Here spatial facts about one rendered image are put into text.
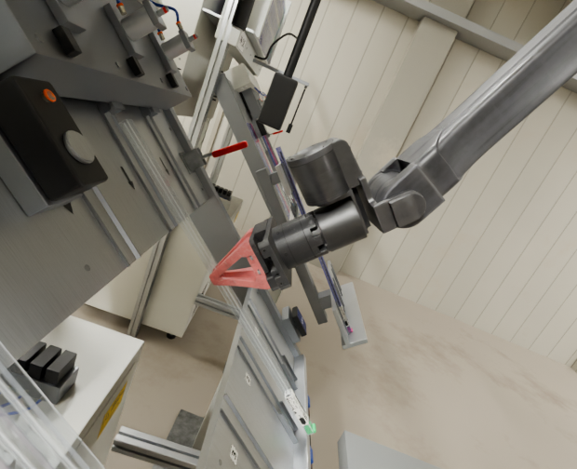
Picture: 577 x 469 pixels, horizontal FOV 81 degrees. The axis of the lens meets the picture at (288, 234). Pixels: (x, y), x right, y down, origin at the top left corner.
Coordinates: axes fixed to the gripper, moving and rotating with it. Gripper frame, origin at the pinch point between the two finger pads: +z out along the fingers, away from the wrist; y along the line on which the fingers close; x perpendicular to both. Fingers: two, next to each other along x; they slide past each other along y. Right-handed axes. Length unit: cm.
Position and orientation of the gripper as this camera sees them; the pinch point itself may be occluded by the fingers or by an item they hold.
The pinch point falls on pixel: (218, 274)
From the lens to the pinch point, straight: 45.6
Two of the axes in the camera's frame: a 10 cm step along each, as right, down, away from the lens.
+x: 4.2, 8.6, 2.8
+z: -9.1, 3.9, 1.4
